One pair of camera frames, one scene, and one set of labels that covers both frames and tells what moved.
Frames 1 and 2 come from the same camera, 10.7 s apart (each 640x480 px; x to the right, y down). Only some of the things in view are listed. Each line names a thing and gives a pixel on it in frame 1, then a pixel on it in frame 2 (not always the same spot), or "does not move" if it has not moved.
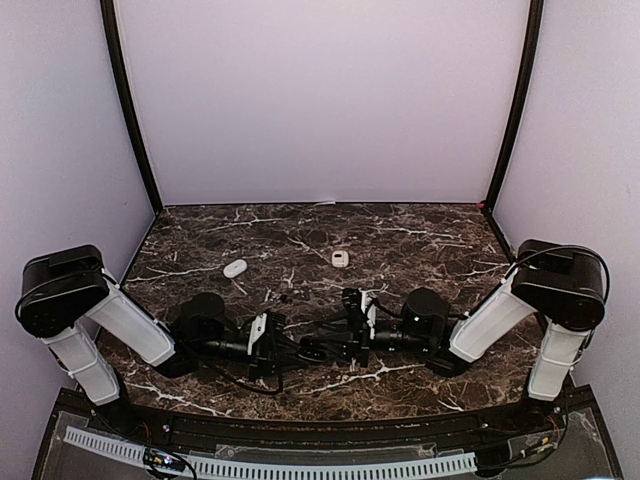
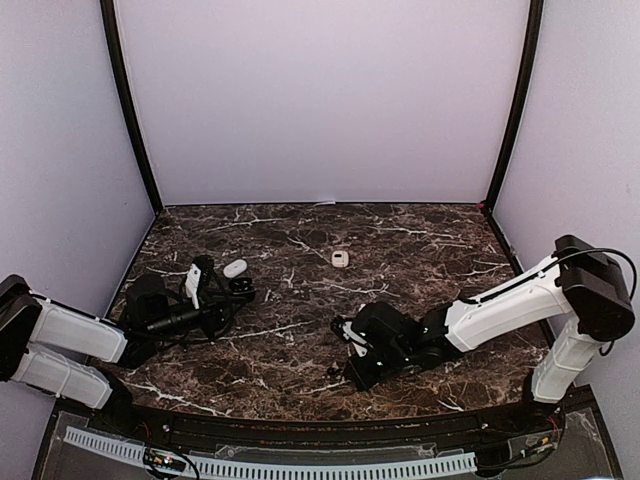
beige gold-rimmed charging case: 340,258 does not move
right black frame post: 531,64 does not move
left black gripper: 261,359 -> 211,307
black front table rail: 152,425 does not move
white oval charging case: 234,268 does not move
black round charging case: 313,353 -> 241,285
